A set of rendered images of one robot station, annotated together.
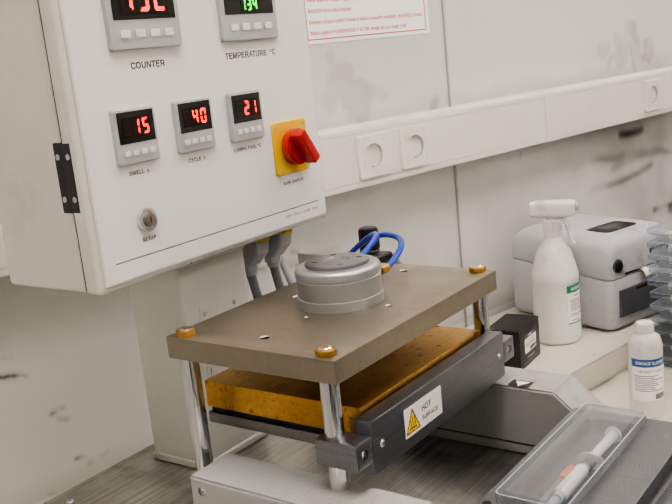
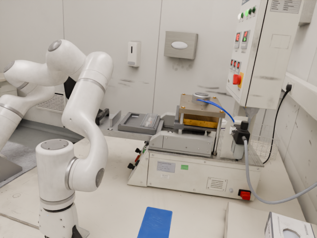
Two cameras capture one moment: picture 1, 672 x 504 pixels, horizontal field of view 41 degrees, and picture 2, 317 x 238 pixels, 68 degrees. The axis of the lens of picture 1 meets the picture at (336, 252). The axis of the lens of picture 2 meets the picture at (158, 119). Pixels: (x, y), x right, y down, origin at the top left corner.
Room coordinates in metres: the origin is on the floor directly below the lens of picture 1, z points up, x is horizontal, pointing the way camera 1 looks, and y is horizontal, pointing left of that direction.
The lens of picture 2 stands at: (1.57, -0.69, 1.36)
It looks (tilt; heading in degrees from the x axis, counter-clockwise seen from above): 19 degrees down; 148
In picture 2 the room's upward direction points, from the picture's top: 5 degrees clockwise
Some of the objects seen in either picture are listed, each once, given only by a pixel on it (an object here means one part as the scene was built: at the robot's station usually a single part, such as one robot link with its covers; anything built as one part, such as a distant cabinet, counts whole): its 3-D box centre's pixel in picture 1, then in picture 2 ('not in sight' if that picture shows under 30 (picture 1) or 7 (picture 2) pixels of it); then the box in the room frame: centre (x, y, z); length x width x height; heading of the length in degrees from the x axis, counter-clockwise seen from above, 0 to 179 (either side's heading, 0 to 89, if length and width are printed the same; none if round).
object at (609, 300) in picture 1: (592, 267); not in sight; (1.67, -0.48, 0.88); 0.25 x 0.20 x 0.17; 36
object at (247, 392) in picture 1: (351, 343); (198, 112); (0.81, -0.01, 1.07); 0.22 x 0.17 x 0.10; 143
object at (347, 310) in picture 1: (329, 318); (207, 110); (0.84, 0.01, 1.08); 0.31 x 0.24 x 0.13; 143
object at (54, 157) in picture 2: not in sight; (58, 168); (1.01, -0.62, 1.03); 0.09 x 0.08 x 0.13; 51
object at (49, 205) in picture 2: not in sight; (57, 195); (1.01, -0.63, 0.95); 0.09 x 0.08 x 0.03; 36
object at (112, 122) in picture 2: not in sight; (130, 123); (0.62, -0.25, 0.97); 0.30 x 0.22 x 0.08; 53
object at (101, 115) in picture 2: not in sight; (102, 116); (0.53, -0.35, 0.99); 0.15 x 0.02 x 0.04; 143
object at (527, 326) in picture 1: (513, 341); not in sight; (1.44, -0.28, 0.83); 0.09 x 0.06 x 0.07; 146
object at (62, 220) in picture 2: not in sight; (59, 216); (1.01, -0.63, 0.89); 0.10 x 0.08 x 0.11; 36
